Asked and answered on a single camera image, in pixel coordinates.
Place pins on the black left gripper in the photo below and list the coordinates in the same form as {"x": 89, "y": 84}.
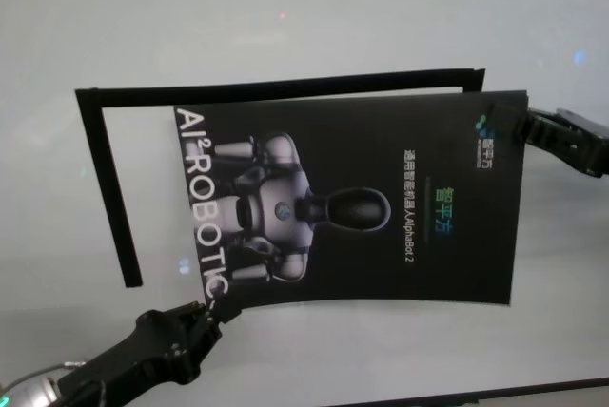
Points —
{"x": 152, "y": 345}

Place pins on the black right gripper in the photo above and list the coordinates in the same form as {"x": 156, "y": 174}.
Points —
{"x": 585, "y": 145}

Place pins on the black tape frame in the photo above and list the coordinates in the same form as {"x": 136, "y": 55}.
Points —
{"x": 110, "y": 188}

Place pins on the black robot print poster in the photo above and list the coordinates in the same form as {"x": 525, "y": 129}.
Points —
{"x": 357, "y": 259}

